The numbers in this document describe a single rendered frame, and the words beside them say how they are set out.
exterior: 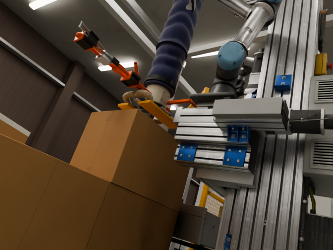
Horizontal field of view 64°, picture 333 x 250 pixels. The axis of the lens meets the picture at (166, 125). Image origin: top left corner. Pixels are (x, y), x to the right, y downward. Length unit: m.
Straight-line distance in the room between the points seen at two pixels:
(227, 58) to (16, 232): 1.06
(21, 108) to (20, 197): 6.05
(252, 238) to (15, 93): 6.41
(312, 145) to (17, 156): 1.12
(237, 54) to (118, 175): 0.79
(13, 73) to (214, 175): 6.25
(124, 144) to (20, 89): 5.90
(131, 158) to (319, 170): 0.83
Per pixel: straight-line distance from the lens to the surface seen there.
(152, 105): 1.57
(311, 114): 1.15
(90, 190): 1.23
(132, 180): 1.38
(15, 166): 1.06
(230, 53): 1.26
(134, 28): 4.46
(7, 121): 3.16
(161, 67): 1.81
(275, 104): 1.03
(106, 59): 1.53
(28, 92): 7.19
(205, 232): 1.74
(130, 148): 1.35
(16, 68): 7.12
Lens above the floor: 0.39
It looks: 22 degrees up
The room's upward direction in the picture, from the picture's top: 17 degrees clockwise
